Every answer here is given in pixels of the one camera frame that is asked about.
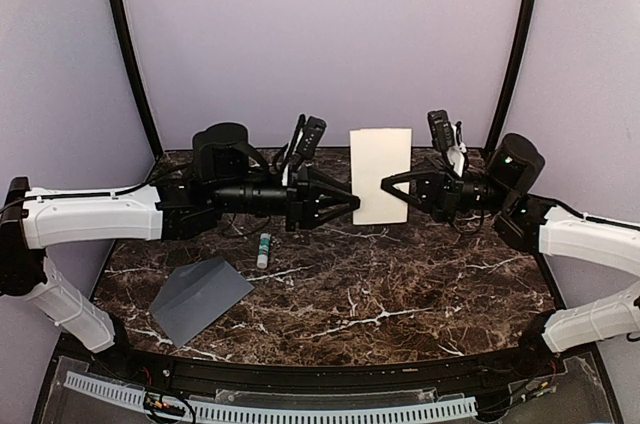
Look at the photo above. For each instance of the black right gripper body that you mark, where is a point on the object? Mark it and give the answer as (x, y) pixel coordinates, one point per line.
(448, 197)

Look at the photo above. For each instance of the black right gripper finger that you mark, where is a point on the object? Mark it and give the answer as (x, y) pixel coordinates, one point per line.
(424, 176)
(422, 198)

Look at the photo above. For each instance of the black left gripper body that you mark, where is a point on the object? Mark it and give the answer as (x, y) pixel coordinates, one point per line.
(298, 203)

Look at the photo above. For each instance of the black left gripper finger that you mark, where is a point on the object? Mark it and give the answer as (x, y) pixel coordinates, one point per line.
(341, 192)
(325, 214)

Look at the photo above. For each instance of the white letter paper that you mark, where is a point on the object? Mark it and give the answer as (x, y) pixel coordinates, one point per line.
(377, 153)

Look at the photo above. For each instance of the white green glue stick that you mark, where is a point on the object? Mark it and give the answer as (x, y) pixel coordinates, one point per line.
(263, 254)

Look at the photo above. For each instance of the grey envelope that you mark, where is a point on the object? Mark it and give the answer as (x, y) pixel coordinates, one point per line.
(195, 296)

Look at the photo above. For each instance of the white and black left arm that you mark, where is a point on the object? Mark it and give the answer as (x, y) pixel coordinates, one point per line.
(226, 175)

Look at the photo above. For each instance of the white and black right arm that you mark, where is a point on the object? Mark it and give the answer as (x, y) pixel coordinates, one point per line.
(535, 225)

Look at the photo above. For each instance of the black table edge rail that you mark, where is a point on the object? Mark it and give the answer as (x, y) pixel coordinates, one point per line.
(484, 373)

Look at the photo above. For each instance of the grey slotted cable duct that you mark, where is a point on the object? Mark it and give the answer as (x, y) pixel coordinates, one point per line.
(233, 406)

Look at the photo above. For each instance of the black right frame post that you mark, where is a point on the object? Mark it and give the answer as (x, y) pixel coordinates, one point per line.
(512, 70)

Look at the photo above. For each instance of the black frame post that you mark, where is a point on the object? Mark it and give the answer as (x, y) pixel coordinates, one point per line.
(512, 70)
(129, 58)

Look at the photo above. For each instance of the black left frame post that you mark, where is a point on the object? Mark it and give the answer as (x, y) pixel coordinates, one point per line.
(129, 58)

